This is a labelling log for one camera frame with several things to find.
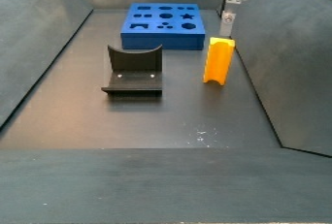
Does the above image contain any blue foam shape board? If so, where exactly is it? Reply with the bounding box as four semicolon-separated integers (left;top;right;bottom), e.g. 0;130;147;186
121;3;205;50

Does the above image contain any black curved fixture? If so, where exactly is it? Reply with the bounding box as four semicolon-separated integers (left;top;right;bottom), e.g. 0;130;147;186
102;46;162;95

